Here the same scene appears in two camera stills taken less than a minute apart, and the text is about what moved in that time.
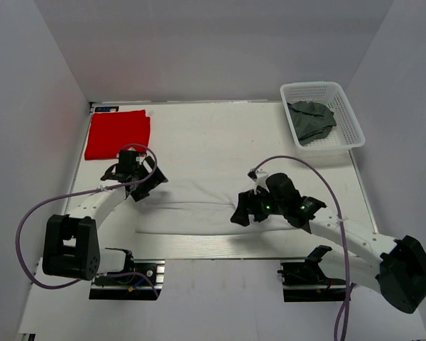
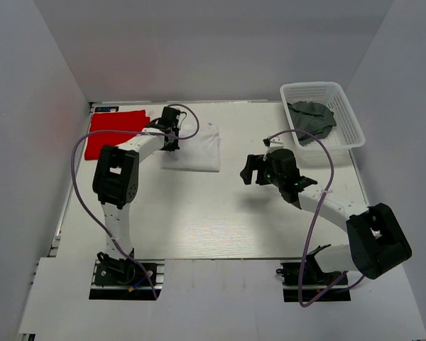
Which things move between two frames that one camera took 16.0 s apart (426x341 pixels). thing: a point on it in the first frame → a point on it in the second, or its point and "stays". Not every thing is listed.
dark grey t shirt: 311,121 stays
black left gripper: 157,179 → 174,145
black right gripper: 241,215 → 255,162
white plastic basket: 347,133 stays
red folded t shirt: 109,132 stays
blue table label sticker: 106,109 stays
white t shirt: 196,206 → 200,153
